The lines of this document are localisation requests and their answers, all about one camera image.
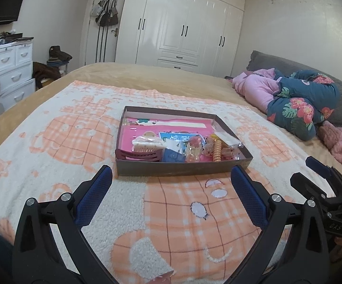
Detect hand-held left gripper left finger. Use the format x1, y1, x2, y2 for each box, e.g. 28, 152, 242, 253
12, 165, 114, 284

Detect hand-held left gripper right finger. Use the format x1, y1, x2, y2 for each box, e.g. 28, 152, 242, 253
227, 164, 331, 284

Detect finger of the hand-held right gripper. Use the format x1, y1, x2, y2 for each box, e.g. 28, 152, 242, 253
305, 156, 342, 201
290, 172, 342, 239

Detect orange spiral hair tie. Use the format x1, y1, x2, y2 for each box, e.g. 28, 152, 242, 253
212, 142, 222, 163

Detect dark red hair claw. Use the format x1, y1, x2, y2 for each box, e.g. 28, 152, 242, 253
115, 148, 162, 163

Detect yellow bangles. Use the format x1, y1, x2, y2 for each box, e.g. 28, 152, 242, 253
209, 130, 244, 149

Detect brown cardboard box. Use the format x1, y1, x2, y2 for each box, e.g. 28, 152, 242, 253
114, 106, 254, 177

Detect pink strawberry hair clip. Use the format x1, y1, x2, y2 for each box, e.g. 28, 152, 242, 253
186, 138, 203, 163

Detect small blue packet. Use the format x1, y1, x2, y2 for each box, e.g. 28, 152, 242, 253
160, 147, 186, 163

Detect orange and white plush blanket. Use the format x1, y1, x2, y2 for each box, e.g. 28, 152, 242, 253
0, 80, 342, 284

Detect cream hair claw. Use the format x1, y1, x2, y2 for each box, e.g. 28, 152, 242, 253
131, 130, 167, 154

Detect blue printed card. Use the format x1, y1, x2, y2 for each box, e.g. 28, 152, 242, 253
159, 132, 204, 148

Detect pink quilt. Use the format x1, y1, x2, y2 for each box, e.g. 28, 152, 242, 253
233, 68, 287, 113

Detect beige bedspread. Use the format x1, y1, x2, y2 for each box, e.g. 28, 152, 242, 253
0, 62, 342, 172

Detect brown clothes pile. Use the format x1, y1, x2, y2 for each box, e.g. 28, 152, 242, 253
47, 46, 73, 64

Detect white plastic drawer cabinet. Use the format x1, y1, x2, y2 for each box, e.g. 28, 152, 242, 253
0, 37, 36, 111

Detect white door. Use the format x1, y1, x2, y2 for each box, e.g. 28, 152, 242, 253
80, 0, 127, 66

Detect black handbag with white trim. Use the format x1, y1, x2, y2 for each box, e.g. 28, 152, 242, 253
95, 0, 110, 27

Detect pile of small household goods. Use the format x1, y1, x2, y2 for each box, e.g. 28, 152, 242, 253
0, 31, 34, 48

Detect white wardrobe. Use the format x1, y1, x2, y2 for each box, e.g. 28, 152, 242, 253
114, 0, 246, 76

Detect grey handbag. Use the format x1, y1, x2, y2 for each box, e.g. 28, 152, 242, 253
90, 0, 105, 18

